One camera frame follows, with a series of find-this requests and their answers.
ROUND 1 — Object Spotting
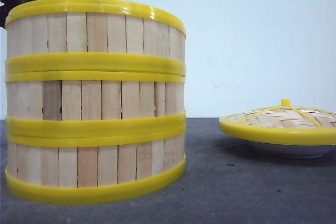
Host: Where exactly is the woven bamboo steamer lid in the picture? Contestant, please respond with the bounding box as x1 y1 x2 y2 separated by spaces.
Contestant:
219 98 335 146

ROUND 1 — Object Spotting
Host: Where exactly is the front bamboo steamer basket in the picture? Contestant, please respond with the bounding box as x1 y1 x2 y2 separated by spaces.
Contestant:
4 129 187 205

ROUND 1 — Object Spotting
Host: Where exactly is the white shallow plate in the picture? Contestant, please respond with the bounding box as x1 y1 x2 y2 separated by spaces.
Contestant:
246 141 335 158

